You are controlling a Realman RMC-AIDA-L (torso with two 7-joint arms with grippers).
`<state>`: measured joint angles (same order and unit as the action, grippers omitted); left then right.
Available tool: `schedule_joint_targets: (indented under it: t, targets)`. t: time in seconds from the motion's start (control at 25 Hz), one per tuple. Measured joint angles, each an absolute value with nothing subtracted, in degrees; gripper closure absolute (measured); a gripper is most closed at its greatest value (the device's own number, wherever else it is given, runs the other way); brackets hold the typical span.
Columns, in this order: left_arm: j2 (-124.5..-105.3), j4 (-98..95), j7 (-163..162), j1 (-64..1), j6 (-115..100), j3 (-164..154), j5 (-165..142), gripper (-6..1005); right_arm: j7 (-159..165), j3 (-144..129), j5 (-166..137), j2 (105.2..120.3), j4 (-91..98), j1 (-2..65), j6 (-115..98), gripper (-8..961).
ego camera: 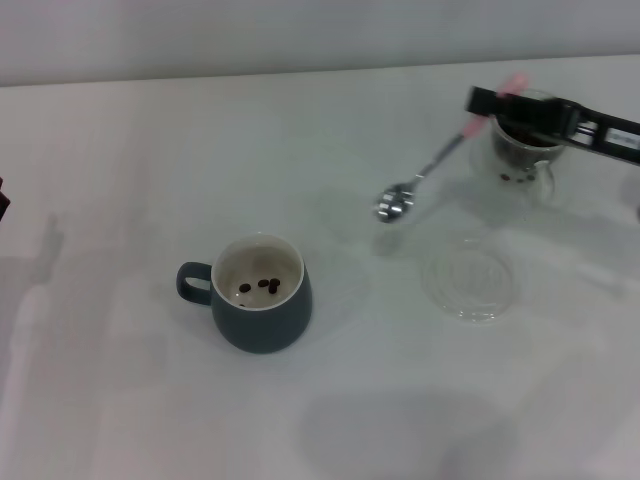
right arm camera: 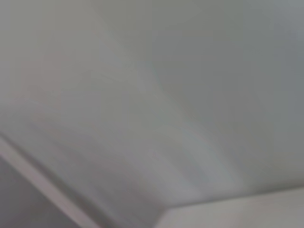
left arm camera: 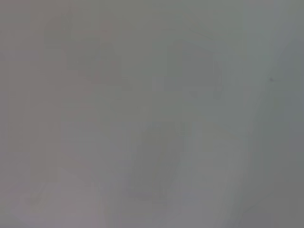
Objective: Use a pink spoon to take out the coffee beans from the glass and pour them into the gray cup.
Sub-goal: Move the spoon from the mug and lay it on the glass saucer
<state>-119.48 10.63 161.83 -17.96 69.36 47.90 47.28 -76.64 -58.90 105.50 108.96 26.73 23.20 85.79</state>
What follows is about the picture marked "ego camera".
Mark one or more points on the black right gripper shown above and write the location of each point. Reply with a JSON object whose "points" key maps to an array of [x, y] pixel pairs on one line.
{"points": [[600, 135]]}

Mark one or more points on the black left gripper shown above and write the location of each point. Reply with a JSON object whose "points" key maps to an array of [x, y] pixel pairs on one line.
{"points": [[4, 200]]}

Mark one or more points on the double-walled glass cup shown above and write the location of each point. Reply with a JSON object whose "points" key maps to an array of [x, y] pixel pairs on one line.
{"points": [[542, 180]]}

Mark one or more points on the clear glass saucer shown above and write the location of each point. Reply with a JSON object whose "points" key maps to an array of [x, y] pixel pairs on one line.
{"points": [[467, 280]]}

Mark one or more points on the dark blue ceramic mug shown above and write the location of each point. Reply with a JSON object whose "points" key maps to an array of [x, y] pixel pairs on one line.
{"points": [[265, 325]]}

